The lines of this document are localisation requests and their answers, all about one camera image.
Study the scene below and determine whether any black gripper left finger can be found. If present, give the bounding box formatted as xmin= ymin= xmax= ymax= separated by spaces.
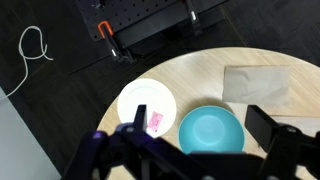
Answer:
xmin=61 ymin=104 xmax=168 ymax=180

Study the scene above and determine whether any teal green bowl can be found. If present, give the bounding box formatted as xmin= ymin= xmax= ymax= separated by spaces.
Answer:
xmin=178 ymin=105 xmax=246 ymax=155

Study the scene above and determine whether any white cable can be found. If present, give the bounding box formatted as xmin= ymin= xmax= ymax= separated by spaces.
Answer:
xmin=0 ymin=25 xmax=54 ymax=101

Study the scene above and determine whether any orange handled clamp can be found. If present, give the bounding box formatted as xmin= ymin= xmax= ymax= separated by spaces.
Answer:
xmin=97 ymin=20 xmax=134 ymax=64

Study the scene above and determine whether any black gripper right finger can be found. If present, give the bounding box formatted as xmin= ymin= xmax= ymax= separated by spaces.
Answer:
xmin=244 ymin=104 xmax=320 ymax=180

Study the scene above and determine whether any pink paper packet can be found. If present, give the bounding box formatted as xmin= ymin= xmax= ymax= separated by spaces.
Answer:
xmin=147 ymin=111 xmax=164 ymax=130

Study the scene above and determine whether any brown paper napkin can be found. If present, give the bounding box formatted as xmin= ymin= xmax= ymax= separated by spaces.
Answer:
xmin=222 ymin=64 xmax=292 ymax=107

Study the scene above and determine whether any black pegboard base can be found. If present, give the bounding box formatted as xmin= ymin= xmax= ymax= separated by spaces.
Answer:
xmin=74 ymin=0 xmax=231 ymax=58

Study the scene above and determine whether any white plate with pink packet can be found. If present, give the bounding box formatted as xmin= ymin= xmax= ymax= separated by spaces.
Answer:
xmin=117 ymin=78 xmax=177 ymax=138

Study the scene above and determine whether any black clamp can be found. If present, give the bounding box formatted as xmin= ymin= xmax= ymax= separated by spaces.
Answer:
xmin=184 ymin=0 xmax=204 ymax=36

